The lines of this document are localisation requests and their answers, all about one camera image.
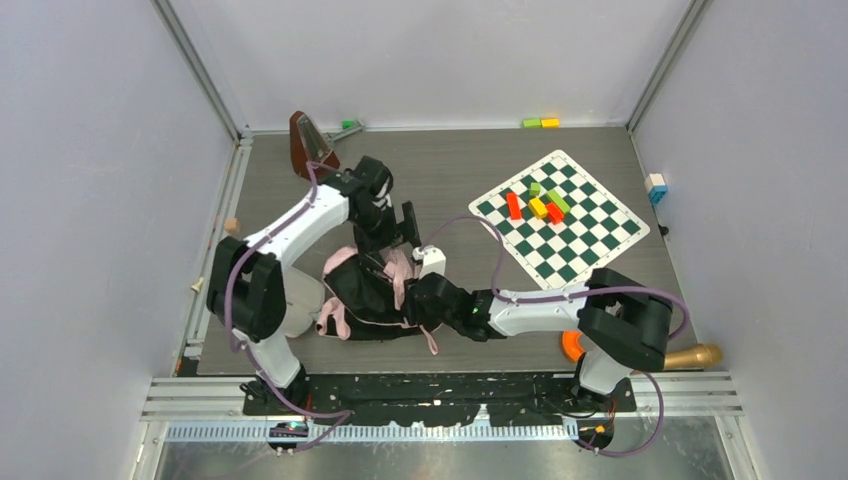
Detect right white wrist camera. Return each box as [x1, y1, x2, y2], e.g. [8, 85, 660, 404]
[412, 245, 447, 278]

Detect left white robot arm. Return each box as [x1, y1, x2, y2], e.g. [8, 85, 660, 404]
[205, 156, 421, 389]

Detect long red block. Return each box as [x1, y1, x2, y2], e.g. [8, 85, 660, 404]
[505, 192, 523, 221]

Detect blue and white block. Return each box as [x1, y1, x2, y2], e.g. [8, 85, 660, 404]
[645, 173, 668, 206]

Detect small red block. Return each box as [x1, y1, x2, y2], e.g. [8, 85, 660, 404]
[546, 203, 564, 225]

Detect brown wooden metronome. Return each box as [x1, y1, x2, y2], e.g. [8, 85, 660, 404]
[289, 111, 340, 180]

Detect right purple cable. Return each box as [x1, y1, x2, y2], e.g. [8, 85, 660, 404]
[421, 215, 692, 461]

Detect long green block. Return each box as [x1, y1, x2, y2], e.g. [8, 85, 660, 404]
[545, 190, 571, 215]

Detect green white chessboard mat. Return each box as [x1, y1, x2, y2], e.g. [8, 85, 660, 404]
[468, 150, 650, 289]

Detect pink and black folding umbrella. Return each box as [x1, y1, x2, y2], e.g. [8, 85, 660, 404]
[315, 246, 439, 355]

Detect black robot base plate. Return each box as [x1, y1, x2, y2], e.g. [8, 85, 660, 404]
[284, 372, 636, 427]

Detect small wooden cube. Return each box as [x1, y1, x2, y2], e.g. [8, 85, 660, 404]
[223, 218, 240, 234]

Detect yellow block on chessboard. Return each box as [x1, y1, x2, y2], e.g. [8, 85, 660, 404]
[527, 197, 548, 219]

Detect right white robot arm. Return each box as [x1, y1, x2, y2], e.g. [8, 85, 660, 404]
[402, 268, 678, 396]

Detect orange curved block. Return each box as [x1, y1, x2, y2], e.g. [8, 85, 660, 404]
[561, 330, 586, 363]

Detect small white chess piece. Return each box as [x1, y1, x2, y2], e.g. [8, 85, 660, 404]
[190, 277, 204, 293]

